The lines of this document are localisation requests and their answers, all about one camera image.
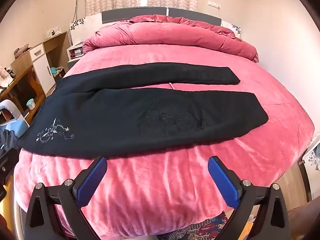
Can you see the wooden desk unit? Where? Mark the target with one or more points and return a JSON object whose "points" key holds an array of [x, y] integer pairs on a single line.
{"points": [[22, 80]]}

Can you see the red duvet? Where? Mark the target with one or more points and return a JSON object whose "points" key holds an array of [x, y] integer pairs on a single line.
{"points": [[162, 35]]}

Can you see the grey headboard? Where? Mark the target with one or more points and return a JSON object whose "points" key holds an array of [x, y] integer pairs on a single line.
{"points": [[135, 15]]}

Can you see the dark cloth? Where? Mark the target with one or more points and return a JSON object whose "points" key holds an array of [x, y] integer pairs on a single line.
{"points": [[7, 140]]}

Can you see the white floral nightstand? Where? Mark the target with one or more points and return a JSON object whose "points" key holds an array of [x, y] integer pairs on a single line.
{"points": [[311, 160]]}

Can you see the floral patterned cloth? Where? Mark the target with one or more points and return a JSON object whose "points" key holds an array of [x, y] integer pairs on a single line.
{"points": [[207, 226]]}

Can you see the white cabinet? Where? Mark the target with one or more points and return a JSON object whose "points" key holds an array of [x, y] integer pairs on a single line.
{"points": [[42, 67]]}

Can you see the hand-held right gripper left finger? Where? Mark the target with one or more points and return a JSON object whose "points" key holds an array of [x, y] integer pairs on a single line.
{"points": [[91, 180]]}

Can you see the black pants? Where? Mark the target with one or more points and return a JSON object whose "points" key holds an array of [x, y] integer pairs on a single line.
{"points": [[125, 120]]}

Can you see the teal pot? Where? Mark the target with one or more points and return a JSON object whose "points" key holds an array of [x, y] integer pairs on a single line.
{"points": [[31, 104]]}

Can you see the grey white nightstand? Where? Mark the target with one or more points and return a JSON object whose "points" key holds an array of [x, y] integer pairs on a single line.
{"points": [[75, 55]]}

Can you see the teal bowl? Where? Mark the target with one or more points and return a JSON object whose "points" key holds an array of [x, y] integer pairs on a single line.
{"points": [[54, 71]]}

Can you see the white wall socket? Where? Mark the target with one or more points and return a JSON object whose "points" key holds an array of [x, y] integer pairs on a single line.
{"points": [[213, 4], [53, 32]]}

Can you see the white floral bedside panel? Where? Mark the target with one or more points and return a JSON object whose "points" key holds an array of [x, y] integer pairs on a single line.
{"points": [[235, 28], [77, 30]]}

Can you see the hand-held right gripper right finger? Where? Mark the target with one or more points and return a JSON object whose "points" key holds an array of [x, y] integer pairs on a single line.
{"points": [[223, 182]]}

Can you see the pink fleece bed blanket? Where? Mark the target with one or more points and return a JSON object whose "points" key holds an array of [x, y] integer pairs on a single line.
{"points": [[162, 192]]}

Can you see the light blue chair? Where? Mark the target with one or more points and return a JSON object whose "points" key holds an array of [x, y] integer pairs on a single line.
{"points": [[15, 127]]}

